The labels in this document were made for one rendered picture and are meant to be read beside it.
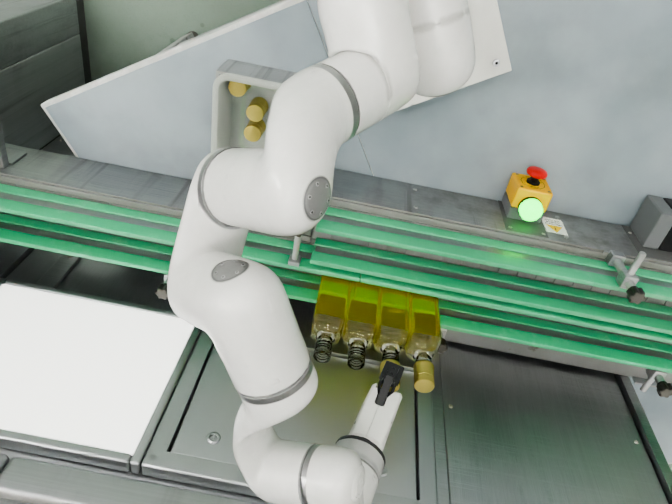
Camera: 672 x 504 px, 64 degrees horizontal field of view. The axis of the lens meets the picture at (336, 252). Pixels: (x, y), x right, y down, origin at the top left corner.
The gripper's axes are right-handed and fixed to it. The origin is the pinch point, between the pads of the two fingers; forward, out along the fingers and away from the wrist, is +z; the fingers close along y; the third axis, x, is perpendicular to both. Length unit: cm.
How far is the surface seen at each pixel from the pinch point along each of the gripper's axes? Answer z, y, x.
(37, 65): 53, 6, 122
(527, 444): 13.7, -15.7, -28.2
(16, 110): 41, -2, 118
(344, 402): 3.0, -12.8, 6.4
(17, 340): -13, -14, 65
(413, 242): 21.1, 13.7, 4.9
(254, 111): 26, 26, 41
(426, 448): 0.1, -11.8, -9.9
